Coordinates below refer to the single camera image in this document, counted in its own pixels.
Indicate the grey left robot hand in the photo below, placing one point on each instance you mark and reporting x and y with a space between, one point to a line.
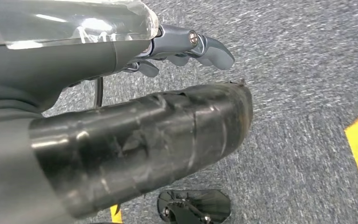
58 55

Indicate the black robot foot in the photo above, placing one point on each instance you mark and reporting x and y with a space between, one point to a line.
197 204

